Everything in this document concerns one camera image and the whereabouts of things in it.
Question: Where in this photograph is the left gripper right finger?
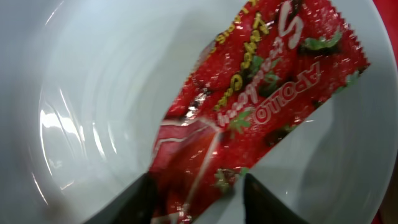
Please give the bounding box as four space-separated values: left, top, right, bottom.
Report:
243 174 308 224

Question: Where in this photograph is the light blue plate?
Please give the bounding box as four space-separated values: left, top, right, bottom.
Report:
1 0 397 223

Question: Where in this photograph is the red snack wrapper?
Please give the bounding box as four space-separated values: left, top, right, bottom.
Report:
149 0 369 223

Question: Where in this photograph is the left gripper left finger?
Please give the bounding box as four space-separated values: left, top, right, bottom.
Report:
85 173 157 224

